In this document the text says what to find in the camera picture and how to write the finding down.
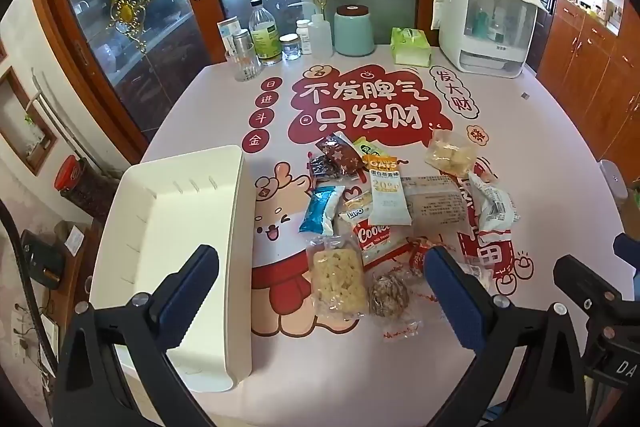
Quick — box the pink printed tablecloth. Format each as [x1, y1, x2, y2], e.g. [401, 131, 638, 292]
[87, 44, 638, 427]

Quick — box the white paper card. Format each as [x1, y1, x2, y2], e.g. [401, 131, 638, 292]
[65, 224, 86, 255]

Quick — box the clear red-print pastry packet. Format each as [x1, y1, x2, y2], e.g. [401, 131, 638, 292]
[460, 252, 496, 293]

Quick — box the wooden cabinet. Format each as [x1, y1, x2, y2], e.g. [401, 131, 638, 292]
[537, 0, 640, 168]

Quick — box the white power adapter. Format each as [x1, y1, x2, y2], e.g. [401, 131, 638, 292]
[39, 314, 59, 360]

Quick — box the white pill bottle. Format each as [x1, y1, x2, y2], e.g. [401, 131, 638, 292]
[295, 19, 313, 55]

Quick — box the blue snack packet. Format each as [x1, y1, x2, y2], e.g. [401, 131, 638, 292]
[299, 184, 346, 235]

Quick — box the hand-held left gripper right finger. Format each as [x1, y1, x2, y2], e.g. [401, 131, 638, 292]
[422, 246, 588, 427]

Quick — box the white plastic storage tray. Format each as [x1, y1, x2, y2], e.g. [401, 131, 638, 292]
[89, 144, 257, 394]

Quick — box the glass bottle with green label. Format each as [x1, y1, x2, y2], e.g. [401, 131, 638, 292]
[248, 0, 283, 65]

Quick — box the dark electronic device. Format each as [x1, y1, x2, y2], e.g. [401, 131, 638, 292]
[20, 229, 66, 288]

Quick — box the clear squeeze bottle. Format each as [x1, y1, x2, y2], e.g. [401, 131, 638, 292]
[310, 4, 333, 60]

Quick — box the green snack packet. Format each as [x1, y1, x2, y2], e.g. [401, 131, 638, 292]
[352, 136, 388, 158]

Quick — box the red and white cookie packet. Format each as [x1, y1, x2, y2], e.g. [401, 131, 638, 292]
[339, 192, 416, 267]

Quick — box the large clear printed packet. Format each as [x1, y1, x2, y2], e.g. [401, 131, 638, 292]
[402, 174, 473, 240]

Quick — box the wooden side table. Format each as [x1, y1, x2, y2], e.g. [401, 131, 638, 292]
[30, 217, 116, 358]

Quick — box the red lid plastic jar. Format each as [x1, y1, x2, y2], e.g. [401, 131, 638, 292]
[54, 154, 121, 223]

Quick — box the white countertop appliance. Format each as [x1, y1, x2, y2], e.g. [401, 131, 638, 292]
[431, 0, 549, 78]

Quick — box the green tissue pack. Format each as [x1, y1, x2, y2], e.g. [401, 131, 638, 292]
[390, 27, 432, 68]

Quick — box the white mop handle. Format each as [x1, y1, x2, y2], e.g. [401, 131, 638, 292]
[24, 68, 101, 172]

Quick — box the dark purple candy packet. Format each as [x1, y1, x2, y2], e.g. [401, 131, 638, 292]
[306, 152, 343, 180]

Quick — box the teal canister with brown lid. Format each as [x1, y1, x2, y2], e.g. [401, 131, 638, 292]
[333, 4, 376, 58]

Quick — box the white orange-top oat bar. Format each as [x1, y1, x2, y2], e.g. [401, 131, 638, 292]
[361, 155, 413, 228]

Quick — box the black cable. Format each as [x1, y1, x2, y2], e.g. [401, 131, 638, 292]
[0, 197, 61, 378]

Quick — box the clear glass tumbler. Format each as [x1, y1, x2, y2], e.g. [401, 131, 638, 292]
[226, 49, 262, 82]

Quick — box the clear rice cracker packet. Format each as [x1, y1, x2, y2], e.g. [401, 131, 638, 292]
[306, 234, 366, 320]

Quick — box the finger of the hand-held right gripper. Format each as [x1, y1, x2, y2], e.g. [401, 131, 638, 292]
[614, 233, 640, 275]
[552, 255, 632, 323]

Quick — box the red label date packet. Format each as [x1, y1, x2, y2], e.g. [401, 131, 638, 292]
[407, 237, 441, 275]

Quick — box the clear yellow cubes packet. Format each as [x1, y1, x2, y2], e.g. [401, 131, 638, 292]
[425, 129, 478, 175]

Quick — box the small glass jar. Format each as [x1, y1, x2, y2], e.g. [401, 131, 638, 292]
[279, 33, 302, 60]

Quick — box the clear brown nut ball packet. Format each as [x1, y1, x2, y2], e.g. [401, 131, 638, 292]
[367, 269, 423, 340]

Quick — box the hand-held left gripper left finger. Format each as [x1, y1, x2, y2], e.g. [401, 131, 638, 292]
[52, 244, 241, 427]

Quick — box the wooden framed wall niche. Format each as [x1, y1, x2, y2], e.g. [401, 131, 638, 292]
[0, 67, 58, 162]

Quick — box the white medicine box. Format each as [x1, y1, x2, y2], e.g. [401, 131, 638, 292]
[217, 18, 242, 55]

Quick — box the white crinkled snack packet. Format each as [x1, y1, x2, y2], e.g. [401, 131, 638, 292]
[467, 172, 521, 233]

